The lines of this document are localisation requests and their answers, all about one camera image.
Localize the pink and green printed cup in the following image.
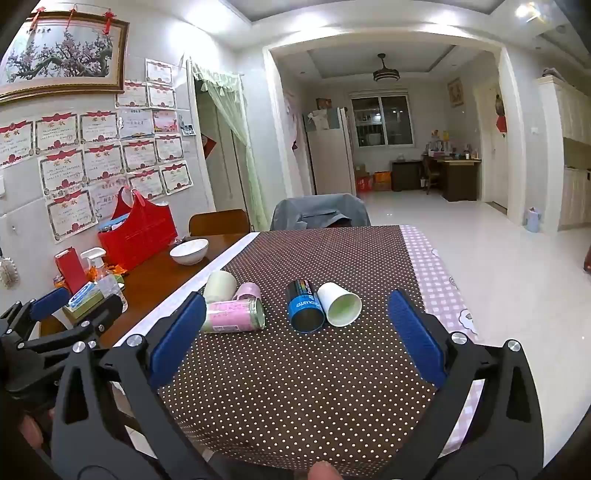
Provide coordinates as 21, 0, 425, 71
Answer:
201, 296, 267, 334

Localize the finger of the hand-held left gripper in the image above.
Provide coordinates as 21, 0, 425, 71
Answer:
18, 294, 129, 358
0, 287, 71, 344

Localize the chair with grey jacket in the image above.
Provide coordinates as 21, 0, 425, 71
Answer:
270, 193, 371, 232

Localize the cream cup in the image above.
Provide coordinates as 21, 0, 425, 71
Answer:
204, 270, 238, 304

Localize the red tote bag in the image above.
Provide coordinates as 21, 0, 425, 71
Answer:
97, 186, 179, 273

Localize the dark wooden desk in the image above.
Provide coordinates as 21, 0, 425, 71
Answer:
422, 154, 482, 202

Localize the black and blue cup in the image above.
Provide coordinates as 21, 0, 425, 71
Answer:
285, 279, 328, 334

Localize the brown polka dot tablecloth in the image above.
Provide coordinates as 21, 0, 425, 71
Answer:
157, 224, 445, 477

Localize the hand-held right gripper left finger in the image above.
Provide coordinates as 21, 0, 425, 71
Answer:
48, 292, 219, 480

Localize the barred window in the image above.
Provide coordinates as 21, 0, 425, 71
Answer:
350, 92, 414, 149

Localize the dark low cabinet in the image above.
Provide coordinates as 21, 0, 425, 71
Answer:
390, 159, 426, 192

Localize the ceiling fan lamp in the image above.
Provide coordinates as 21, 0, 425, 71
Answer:
372, 53, 402, 84

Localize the white wall cabinet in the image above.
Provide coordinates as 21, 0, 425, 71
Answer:
534, 74, 591, 232

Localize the pink checked tablecloth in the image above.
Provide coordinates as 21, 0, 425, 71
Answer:
398, 224, 486, 460

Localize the green and white box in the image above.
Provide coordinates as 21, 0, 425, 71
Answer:
62, 282, 108, 320

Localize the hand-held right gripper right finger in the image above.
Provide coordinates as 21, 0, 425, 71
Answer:
387, 289, 546, 480

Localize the framed blossom painting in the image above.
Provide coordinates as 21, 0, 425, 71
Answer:
0, 10, 129, 105

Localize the wall of award certificates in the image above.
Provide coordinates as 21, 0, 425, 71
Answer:
0, 58, 195, 244

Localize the green lace curtain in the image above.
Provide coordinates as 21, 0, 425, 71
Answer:
188, 60, 269, 232

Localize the white refrigerator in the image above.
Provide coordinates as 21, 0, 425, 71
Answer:
302, 107, 356, 197

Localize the small pink cup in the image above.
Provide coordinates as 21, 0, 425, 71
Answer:
232, 282, 262, 302

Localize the white paper cup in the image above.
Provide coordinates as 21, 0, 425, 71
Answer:
317, 281, 363, 328

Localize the wooden chair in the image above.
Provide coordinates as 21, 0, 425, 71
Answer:
188, 209, 251, 237

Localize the person's right hand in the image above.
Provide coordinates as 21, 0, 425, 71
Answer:
308, 460, 343, 480

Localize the white bowl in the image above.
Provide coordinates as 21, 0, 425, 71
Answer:
169, 238, 210, 266

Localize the person's left hand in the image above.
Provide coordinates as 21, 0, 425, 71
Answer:
17, 412, 51, 452

